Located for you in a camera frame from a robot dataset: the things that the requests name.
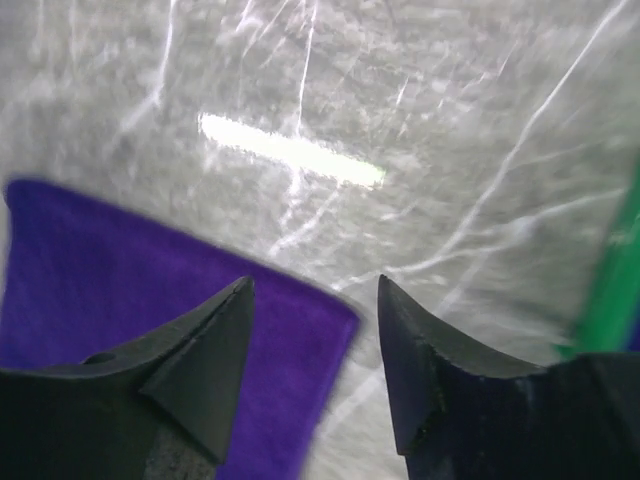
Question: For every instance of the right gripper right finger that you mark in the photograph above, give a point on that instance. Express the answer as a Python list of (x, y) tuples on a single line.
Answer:
[(463, 410)]

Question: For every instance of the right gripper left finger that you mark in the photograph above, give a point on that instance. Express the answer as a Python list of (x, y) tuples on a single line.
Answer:
[(160, 406)]

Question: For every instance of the purple towel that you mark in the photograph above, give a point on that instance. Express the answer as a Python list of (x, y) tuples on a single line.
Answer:
[(84, 276)]

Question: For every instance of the green plastic tray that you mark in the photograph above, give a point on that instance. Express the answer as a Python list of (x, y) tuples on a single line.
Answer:
[(609, 317)]

